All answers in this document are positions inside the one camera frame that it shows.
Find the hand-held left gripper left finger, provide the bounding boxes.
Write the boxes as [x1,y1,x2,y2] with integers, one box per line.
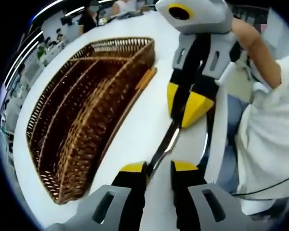
[47,161,149,231]

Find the person's right hand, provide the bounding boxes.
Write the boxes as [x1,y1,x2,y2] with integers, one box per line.
[231,18,261,58]

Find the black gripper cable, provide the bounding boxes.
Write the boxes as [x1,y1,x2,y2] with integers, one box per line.
[231,173,289,197]

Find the grey cloth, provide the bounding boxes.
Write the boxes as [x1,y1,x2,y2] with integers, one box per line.
[115,11,145,19]

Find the brown wicker storage slots tray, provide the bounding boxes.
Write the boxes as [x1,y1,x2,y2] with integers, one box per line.
[26,36,157,205]

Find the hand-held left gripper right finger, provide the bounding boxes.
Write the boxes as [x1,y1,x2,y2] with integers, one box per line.
[170,159,253,231]

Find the person's blue jeans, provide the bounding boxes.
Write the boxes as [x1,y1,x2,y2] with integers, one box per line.
[227,93,252,191]

